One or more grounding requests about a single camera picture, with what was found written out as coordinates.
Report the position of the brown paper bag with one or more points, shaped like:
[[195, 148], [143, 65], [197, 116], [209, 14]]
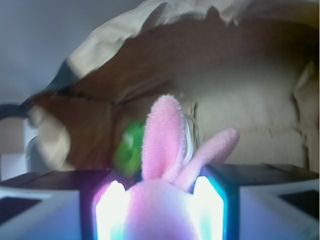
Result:
[[248, 64]]

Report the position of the pink plush bunny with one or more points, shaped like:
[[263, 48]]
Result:
[[160, 206]]

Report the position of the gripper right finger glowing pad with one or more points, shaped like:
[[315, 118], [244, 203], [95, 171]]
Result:
[[258, 202]]

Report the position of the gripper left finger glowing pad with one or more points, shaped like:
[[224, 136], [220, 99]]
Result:
[[61, 205]]

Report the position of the green plush toy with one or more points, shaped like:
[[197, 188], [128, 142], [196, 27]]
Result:
[[127, 157]]

